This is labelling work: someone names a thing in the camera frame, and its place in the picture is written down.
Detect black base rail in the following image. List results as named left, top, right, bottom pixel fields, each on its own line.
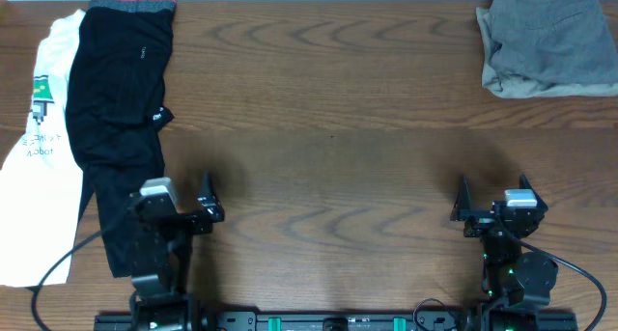
left=93, top=303, right=578, bottom=331

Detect white printed t-shirt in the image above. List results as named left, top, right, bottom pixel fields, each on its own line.
left=1, top=10, right=85, bottom=288

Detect black shorts red waistband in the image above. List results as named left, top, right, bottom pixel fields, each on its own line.
left=65, top=0, right=177, bottom=277

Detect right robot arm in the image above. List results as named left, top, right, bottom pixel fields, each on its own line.
left=451, top=176, right=558, bottom=330

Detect khaki folded shorts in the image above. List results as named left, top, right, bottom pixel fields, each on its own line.
left=476, top=7, right=617, bottom=98

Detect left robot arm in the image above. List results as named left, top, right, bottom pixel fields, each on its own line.
left=127, top=174, right=225, bottom=331

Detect grey shorts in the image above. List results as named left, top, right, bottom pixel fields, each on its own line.
left=490, top=0, right=617, bottom=85

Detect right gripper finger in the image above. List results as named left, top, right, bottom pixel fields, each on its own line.
left=453, top=177, right=471, bottom=212
left=519, top=174, right=548, bottom=208

